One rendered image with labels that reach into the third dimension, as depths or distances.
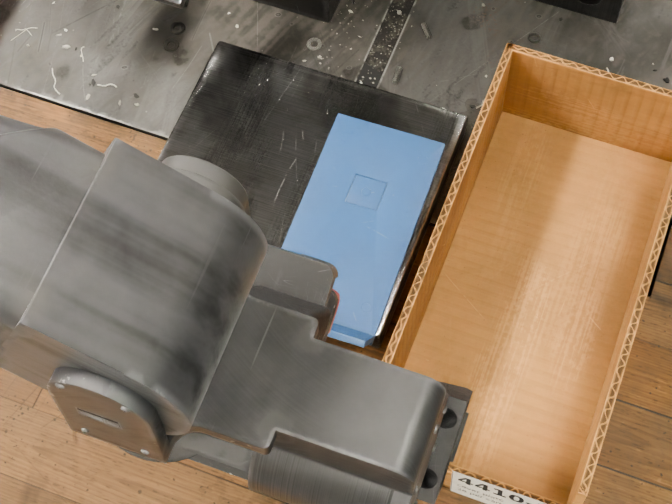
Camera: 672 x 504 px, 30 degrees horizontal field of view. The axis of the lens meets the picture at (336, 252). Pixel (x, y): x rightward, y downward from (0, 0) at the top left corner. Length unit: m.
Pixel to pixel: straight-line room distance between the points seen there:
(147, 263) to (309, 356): 0.08
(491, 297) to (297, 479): 0.33
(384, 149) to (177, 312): 0.41
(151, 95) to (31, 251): 0.47
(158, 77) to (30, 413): 0.24
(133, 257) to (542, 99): 0.45
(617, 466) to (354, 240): 0.20
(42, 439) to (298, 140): 0.24
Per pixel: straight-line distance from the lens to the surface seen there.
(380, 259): 0.73
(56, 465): 0.73
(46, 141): 0.39
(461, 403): 0.49
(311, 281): 0.55
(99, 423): 0.42
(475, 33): 0.85
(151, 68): 0.85
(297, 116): 0.79
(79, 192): 0.38
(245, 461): 0.45
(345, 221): 0.75
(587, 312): 0.75
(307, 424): 0.42
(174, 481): 0.72
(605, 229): 0.78
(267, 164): 0.77
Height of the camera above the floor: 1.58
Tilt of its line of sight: 63 degrees down
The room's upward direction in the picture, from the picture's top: 3 degrees counter-clockwise
